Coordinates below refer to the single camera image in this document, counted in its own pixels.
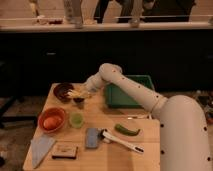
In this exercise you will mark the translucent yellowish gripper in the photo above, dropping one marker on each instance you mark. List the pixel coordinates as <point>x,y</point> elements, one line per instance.
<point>82,92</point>

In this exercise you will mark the yellow banana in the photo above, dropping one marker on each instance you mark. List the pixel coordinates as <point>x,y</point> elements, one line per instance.
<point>74,94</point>

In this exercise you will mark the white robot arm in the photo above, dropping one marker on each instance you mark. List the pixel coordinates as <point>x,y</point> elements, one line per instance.
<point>184,141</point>

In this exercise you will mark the small metal cup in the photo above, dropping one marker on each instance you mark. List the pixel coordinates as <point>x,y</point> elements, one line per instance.
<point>79,102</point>

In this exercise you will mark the light green cup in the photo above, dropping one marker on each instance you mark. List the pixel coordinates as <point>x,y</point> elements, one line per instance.
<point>76,120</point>

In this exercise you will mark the dark brown bowl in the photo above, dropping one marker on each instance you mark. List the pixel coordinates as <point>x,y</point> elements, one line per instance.
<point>61,91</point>

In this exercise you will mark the green plastic tray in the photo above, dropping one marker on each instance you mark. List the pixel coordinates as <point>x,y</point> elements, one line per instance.
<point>117,98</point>

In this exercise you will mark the blue sponge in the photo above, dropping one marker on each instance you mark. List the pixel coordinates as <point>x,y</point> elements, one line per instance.
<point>91,139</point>

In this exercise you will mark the orange bowl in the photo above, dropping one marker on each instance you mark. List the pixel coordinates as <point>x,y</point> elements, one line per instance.
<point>49,113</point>

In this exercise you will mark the orange fruit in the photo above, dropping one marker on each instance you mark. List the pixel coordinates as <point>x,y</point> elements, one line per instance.
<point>51,123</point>

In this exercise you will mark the green chili pepper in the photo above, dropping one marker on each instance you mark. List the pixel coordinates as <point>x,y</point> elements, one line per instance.
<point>121,129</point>

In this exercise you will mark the metal fork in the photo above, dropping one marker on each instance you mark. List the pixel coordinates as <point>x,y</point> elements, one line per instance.
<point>140,117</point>

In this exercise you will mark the tan black box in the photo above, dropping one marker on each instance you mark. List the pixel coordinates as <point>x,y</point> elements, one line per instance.
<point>62,150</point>

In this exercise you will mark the grey folded cloth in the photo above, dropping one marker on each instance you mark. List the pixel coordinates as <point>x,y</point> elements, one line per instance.
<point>40,146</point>

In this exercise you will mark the black office chair base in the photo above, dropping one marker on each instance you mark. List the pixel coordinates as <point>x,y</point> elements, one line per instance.
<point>14,118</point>

